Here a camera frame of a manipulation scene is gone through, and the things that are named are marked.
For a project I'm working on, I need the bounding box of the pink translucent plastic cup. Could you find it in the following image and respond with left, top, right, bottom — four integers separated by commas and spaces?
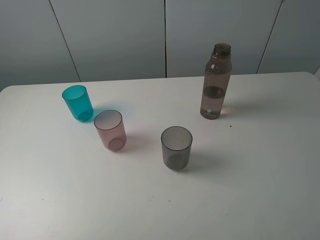
94, 109, 127, 152

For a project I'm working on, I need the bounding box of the grey translucent plastic cup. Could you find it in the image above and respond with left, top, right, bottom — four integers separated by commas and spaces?
160, 126, 193, 171

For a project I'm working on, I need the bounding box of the teal translucent plastic cup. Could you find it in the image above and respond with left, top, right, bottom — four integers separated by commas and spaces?
62, 85, 94, 122

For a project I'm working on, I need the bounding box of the brown translucent water bottle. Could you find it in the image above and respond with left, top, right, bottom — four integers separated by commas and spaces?
200, 43, 232, 120

